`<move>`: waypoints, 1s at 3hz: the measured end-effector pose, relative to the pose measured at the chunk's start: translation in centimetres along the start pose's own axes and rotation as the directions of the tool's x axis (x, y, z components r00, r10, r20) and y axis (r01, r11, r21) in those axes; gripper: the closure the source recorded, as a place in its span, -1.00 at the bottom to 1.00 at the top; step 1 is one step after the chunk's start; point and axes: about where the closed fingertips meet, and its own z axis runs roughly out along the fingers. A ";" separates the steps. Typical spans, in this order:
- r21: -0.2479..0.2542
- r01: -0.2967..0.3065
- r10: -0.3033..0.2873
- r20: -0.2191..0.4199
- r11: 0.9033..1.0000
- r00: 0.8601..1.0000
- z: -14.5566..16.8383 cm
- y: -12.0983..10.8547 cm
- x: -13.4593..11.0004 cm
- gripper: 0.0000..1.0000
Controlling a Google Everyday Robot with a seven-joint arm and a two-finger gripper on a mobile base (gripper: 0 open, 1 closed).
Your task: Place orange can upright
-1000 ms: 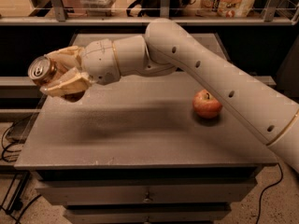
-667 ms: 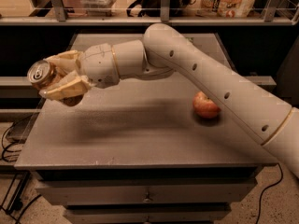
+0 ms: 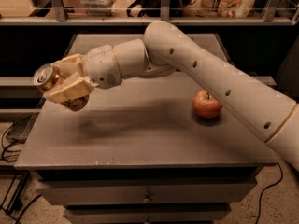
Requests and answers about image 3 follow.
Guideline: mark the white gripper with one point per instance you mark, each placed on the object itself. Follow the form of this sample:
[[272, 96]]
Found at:
[[99, 65]]

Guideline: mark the orange soda can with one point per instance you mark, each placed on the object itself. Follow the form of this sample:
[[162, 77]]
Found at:
[[47, 77]]

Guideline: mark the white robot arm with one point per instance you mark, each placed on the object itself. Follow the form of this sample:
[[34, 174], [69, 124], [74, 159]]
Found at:
[[272, 116]]

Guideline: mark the grey drawer cabinet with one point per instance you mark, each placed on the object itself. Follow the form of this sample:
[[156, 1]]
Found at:
[[137, 154]]

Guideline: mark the red apple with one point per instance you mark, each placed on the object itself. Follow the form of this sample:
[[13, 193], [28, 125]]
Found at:
[[206, 106]]

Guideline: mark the printed food bag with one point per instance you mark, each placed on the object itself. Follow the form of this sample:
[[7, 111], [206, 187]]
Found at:
[[225, 8]]

